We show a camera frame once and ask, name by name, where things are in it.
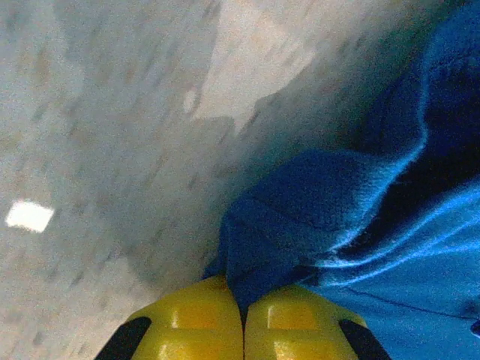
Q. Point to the blue t-shirt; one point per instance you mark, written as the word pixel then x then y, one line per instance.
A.
pixel 318 206

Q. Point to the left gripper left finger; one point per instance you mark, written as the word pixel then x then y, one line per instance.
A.
pixel 195 322

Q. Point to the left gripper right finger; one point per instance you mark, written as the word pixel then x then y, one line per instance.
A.
pixel 296 326

